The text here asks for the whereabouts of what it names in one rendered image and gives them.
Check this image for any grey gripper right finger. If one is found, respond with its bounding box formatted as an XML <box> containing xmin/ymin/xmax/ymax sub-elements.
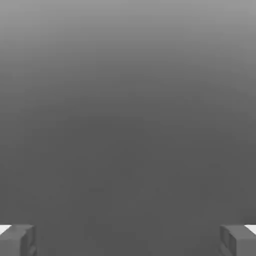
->
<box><xmin>219</xmin><ymin>224</ymin><xmax>256</xmax><ymax>256</ymax></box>

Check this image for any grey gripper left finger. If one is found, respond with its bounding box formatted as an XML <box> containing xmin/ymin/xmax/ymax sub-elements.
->
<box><xmin>0</xmin><ymin>224</ymin><xmax>38</xmax><ymax>256</ymax></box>

